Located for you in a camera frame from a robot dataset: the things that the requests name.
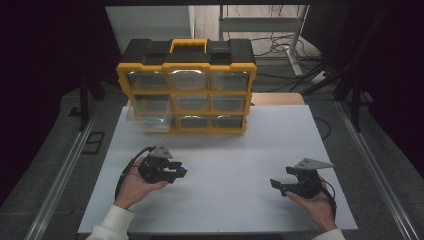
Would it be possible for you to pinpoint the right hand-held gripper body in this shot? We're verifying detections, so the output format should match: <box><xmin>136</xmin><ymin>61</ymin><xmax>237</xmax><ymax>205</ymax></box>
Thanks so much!
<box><xmin>289</xmin><ymin>157</ymin><xmax>335</xmax><ymax>200</ymax></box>

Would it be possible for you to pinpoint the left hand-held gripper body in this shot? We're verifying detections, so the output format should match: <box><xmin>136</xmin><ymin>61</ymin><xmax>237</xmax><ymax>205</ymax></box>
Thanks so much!
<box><xmin>137</xmin><ymin>142</ymin><xmax>175</xmax><ymax>185</ymax></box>

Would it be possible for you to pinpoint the single transparent plastic drawer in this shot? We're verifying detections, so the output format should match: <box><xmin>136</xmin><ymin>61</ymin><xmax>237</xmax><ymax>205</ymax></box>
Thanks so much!
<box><xmin>125</xmin><ymin>105</ymin><xmax>175</xmax><ymax>133</ymax></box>

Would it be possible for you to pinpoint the yellow black drawer organizer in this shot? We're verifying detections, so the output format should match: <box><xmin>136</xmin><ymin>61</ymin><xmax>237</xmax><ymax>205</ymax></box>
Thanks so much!
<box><xmin>115</xmin><ymin>38</ymin><xmax>258</xmax><ymax>135</ymax></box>

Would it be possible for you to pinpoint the person's right hand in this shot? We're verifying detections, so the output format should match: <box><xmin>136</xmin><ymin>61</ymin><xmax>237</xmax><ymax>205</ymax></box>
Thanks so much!
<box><xmin>285</xmin><ymin>176</ymin><xmax>338</xmax><ymax>233</ymax></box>

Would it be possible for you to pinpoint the person's left hand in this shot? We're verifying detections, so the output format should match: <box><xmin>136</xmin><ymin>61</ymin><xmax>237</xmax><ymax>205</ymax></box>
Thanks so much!
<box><xmin>114</xmin><ymin>156</ymin><xmax>170</xmax><ymax>211</ymax></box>

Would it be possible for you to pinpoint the grid of clear drawers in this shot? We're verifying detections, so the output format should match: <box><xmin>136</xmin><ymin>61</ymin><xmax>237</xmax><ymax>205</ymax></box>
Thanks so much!
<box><xmin>126</xmin><ymin>69</ymin><xmax>251</xmax><ymax>130</ymax></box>

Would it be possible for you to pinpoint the wooden table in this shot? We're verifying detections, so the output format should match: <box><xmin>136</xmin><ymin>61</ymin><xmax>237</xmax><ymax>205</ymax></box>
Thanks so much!
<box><xmin>249</xmin><ymin>92</ymin><xmax>306</xmax><ymax>107</ymax></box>

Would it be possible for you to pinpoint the black metal stand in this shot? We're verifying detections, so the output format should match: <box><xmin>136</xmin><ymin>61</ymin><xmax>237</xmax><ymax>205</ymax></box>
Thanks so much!
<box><xmin>77</xmin><ymin>64</ymin><xmax>107</xmax><ymax>132</ymax></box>
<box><xmin>332</xmin><ymin>74</ymin><xmax>366</xmax><ymax>133</ymax></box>

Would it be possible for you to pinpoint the white power strip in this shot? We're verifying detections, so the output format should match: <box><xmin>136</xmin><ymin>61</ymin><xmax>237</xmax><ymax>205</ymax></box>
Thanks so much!
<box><xmin>310</xmin><ymin>70</ymin><xmax>330</xmax><ymax>85</ymax></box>

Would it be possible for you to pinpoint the dark curtain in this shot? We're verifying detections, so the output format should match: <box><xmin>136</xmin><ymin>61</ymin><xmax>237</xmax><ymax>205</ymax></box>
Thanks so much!
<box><xmin>301</xmin><ymin>0</ymin><xmax>424</xmax><ymax>179</ymax></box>
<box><xmin>0</xmin><ymin>0</ymin><xmax>122</xmax><ymax>208</ymax></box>

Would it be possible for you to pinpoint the white panel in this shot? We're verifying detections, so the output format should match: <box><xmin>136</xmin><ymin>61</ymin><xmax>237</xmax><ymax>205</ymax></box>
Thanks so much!
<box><xmin>105</xmin><ymin>5</ymin><xmax>196</xmax><ymax>55</ymax></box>

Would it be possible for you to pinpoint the left hand-held gripper black cable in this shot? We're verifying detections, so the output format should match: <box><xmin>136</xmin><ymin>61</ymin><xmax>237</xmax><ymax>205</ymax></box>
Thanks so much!
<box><xmin>114</xmin><ymin>145</ymin><xmax>157</xmax><ymax>201</ymax></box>

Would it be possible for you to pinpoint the hand-held gripper black cable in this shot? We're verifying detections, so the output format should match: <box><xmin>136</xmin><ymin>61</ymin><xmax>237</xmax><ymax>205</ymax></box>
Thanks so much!
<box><xmin>319</xmin><ymin>179</ymin><xmax>338</xmax><ymax>221</ymax></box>
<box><xmin>114</xmin><ymin>145</ymin><xmax>157</xmax><ymax>201</ymax></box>

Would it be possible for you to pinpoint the right hand-held gripper black cable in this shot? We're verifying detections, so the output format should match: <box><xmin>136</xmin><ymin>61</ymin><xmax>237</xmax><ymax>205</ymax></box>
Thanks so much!
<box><xmin>319</xmin><ymin>179</ymin><xmax>338</xmax><ymax>221</ymax></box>

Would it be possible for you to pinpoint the black cable loop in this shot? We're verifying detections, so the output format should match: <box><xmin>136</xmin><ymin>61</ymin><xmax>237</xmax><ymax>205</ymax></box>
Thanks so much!
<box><xmin>312</xmin><ymin>116</ymin><xmax>333</xmax><ymax>141</ymax></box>

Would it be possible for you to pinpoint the metal floor rail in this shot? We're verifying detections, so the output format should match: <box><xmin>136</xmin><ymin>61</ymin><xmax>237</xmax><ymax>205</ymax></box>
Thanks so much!
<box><xmin>23</xmin><ymin>99</ymin><xmax>102</xmax><ymax>240</ymax></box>
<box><xmin>334</xmin><ymin>99</ymin><xmax>422</xmax><ymax>240</ymax></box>

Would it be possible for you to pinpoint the tangle of floor cables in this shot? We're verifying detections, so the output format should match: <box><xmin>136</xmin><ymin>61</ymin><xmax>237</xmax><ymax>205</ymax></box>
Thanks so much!
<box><xmin>250</xmin><ymin>4</ymin><xmax>326</xmax><ymax>94</ymax></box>

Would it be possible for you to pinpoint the white metal desk frame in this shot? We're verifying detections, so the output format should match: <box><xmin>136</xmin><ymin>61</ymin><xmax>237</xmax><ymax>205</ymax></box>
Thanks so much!
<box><xmin>217</xmin><ymin>4</ymin><xmax>310</xmax><ymax>78</ymax></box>

